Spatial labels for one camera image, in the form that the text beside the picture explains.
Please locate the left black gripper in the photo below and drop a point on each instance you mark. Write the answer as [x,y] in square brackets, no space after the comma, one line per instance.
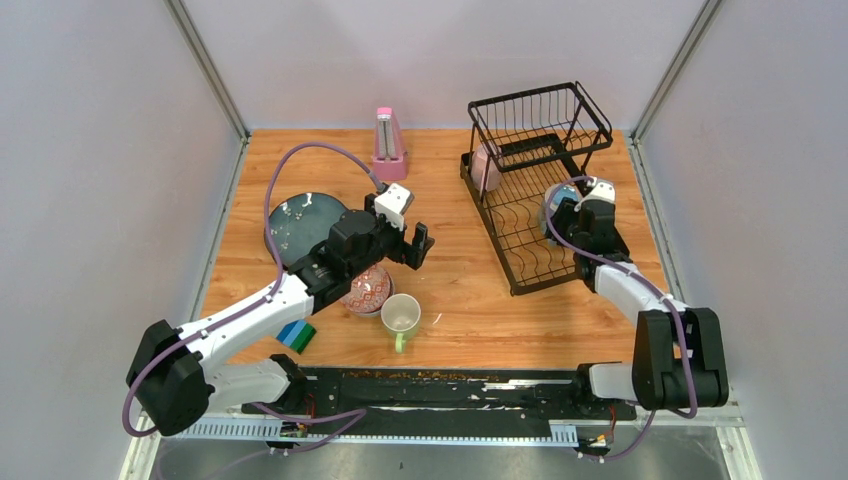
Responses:
[412,255]

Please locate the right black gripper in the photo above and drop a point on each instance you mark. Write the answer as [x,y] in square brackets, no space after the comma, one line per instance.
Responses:
[563,215]

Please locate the blue mug yellow inside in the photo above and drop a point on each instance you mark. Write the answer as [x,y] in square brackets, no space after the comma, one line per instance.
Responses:
[552,198]

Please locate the green handled cream mug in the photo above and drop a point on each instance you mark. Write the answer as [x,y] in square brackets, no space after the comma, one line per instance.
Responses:
[401,317]

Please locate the pink metronome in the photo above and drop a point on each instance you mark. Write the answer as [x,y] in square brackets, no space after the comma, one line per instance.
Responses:
[389,161]

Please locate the black wire dish rack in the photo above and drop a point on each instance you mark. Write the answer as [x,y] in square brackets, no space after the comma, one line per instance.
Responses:
[545,136]

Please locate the pink mug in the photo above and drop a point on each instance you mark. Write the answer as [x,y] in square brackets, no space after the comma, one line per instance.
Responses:
[484,172]

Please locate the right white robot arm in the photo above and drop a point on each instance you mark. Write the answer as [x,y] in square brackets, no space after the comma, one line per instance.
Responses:
[678,357]

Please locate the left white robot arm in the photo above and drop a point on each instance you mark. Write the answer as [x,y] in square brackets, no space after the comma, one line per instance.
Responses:
[179,373]

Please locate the red patterned bowl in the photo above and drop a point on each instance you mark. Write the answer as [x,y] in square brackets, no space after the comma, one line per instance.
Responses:
[369,291]

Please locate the dark blue floral plate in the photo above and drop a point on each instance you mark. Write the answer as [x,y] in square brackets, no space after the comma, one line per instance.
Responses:
[301,222]

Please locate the blue green striped block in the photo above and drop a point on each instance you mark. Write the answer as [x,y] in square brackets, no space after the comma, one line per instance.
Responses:
[296,335]

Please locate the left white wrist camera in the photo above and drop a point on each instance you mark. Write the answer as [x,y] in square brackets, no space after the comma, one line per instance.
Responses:
[393,204]

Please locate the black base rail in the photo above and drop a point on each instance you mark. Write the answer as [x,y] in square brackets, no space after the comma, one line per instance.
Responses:
[449,403]

